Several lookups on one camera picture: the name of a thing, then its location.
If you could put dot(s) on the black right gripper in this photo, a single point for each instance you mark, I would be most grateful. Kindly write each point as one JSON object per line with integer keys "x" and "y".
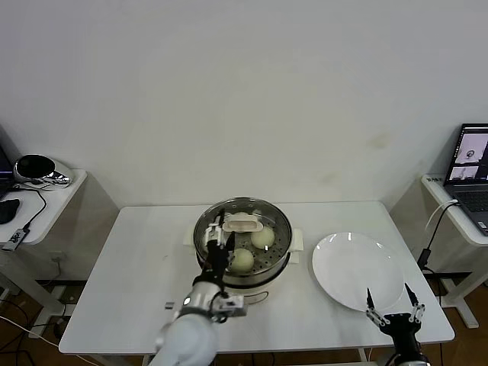
{"x": 402, "y": 328}

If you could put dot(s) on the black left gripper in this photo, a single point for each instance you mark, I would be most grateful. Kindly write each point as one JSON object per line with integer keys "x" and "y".
{"x": 217, "y": 267}

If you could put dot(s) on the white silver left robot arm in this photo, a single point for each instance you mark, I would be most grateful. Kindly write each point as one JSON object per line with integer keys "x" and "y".
{"x": 187, "y": 339}

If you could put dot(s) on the stainless perforated steamer basket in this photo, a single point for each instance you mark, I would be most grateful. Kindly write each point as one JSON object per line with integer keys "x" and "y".
{"x": 267, "y": 276}

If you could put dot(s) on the round white plate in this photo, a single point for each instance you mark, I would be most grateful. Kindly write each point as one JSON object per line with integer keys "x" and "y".
{"x": 343, "y": 267}

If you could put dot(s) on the open grey laptop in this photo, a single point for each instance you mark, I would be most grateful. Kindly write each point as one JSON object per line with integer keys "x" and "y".
{"x": 470, "y": 198}

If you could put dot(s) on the small white label sticker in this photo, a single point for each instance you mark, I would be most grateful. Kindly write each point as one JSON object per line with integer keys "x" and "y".
{"x": 434, "y": 178}

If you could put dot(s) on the shiny chrome headset device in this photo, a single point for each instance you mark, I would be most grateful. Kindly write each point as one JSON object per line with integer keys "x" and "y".
{"x": 35, "y": 167}

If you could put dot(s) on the grey usb hub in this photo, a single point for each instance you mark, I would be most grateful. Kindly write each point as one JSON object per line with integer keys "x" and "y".
{"x": 14, "y": 239}

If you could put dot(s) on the black computer mouse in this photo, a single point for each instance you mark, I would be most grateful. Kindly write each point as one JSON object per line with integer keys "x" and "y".
{"x": 7, "y": 210}

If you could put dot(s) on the dark laptop screen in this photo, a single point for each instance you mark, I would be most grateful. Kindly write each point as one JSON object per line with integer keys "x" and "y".
{"x": 3, "y": 171}

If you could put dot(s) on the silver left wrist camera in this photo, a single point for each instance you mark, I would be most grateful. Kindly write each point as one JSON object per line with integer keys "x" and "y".
{"x": 232, "y": 304}

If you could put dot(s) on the white side table black frame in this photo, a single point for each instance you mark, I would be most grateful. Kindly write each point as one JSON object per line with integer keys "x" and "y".
{"x": 463, "y": 232}

